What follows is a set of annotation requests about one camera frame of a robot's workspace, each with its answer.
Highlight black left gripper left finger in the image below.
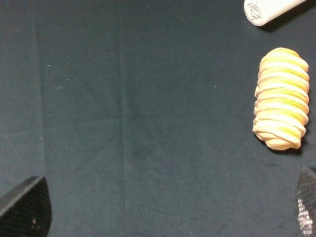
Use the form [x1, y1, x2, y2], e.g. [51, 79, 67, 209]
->
[0, 176, 52, 237]

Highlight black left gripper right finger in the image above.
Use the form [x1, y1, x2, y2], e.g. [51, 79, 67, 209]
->
[296, 167, 316, 237]

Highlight twisted bread roll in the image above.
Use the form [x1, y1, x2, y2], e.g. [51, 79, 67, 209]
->
[252, 47, 310, 151]

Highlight white cylindrical tube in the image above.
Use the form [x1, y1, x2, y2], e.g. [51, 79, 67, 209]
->
[243, 0, 306, 27]

